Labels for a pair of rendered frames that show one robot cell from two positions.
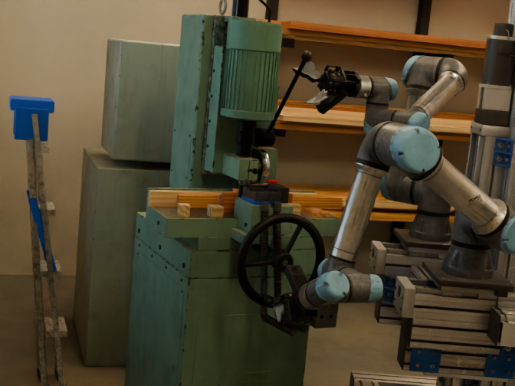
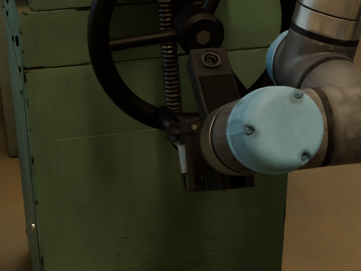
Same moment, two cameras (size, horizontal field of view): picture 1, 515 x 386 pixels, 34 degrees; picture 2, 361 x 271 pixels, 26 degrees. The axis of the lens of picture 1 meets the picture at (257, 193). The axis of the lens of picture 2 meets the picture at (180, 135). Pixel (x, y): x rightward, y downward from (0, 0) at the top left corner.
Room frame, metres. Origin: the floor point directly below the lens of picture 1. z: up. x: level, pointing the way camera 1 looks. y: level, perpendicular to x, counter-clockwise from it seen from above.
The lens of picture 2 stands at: (1.50, -0.25, 1.14)
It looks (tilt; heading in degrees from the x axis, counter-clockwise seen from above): 26 degrees down; 11
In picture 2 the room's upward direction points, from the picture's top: straight up
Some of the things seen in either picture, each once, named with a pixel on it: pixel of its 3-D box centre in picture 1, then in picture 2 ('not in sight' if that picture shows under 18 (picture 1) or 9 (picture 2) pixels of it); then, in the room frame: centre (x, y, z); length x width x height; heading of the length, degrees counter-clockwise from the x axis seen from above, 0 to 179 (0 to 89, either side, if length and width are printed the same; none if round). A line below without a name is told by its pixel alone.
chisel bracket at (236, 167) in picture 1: (240, 168); not in sight; (2.79, 0.06, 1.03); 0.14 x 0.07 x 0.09; 25
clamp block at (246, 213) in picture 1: (262, 215); not in sight; (2.59, -0.02, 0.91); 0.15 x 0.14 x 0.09; 115
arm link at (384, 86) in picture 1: (379, 89); not in sight; (2.86, -0.37, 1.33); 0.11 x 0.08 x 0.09; 115
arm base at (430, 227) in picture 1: (431, 223); not in sight; (3.00, -0.63, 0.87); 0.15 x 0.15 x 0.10
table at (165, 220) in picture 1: (250, 224); not in sight; (2.67, 0.01, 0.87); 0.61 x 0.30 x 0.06; 115
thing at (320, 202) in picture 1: (262, 202); not in sight; (2.81, -0.02, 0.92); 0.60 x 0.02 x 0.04; 115
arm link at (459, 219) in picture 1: (476, 219); not in sight; (2.49, -0.65, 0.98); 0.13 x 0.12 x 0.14; 25
